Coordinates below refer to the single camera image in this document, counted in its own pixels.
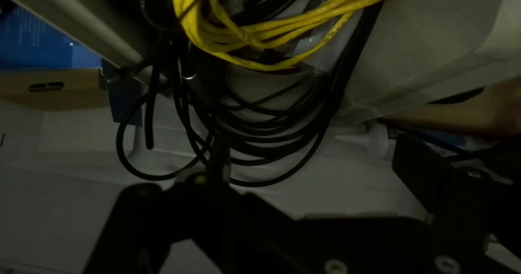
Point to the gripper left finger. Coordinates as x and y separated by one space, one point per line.
211 225

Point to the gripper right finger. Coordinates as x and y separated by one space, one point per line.
460 192

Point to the brown cardboard box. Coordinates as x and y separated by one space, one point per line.
57 95

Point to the brown wooden board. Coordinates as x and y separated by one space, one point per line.
468 113

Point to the white nozzle tube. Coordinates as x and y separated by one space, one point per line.
372 139

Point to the white plastic bin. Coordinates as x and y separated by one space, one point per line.
431 46

